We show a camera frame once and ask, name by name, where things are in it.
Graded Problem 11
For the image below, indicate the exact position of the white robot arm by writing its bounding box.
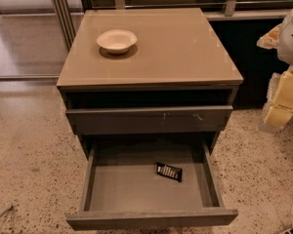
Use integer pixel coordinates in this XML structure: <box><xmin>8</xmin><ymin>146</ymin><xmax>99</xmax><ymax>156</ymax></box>
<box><xmin>257</xmin><ymin>9</ymin><xmax>293</xmax><ymax>133</ymax></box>

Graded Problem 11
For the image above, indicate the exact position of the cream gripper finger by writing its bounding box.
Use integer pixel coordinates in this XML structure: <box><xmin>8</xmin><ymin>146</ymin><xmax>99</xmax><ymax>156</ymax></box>
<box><xmin>257</xmin><ymin>24</ymin><xmax>280</xmax><ymax>50</ymax></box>
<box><xmin>263</xmin><ymin>65</ymin><xmax>293</xmax><ymax>129</ymax></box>

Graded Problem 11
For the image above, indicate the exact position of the closed grey top drawer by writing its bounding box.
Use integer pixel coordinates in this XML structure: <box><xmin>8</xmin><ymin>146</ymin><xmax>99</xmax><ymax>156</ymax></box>
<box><xmin>66</xmin><ymin>105</ymin><xmax>232</xmax><ymax>135</ymax></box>

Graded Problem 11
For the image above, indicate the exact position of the black rxbar chocolate wrapper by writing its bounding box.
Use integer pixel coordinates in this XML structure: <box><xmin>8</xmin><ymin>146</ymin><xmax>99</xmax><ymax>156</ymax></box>
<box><xmin>156</xmin><ymin>162</ymin><xmax>183</xmax><ymax>182</ymax></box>

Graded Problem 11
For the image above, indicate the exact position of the white ceramic bowl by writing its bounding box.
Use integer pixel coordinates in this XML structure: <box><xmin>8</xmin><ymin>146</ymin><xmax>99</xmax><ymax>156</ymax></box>
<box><xmin>97</xmin><ymin>29</ymin><xmax>138</xmax><ymax>55</ymax></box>

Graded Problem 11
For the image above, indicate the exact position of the grey drawer cabinet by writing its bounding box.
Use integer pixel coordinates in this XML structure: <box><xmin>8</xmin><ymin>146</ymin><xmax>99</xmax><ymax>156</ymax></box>
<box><xmin>58</xmin><ymin>8</ymin><xmax>243</xmax><ymax>151</ymax></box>

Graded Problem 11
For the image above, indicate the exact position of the grey floor cable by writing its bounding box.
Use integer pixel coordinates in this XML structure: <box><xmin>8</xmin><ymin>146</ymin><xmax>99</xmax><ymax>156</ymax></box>
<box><xmin>0</xmin><ymin>204</ymin><xmax>14</xmax><ymax>227</ymax></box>

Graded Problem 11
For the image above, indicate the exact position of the open grey middle drawer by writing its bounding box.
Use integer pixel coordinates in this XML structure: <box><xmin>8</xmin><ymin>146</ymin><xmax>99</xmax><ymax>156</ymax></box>
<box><xmin>67</xmin><ymin>141</ymin><xmax>238</xmax><ymax>230</ymax></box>

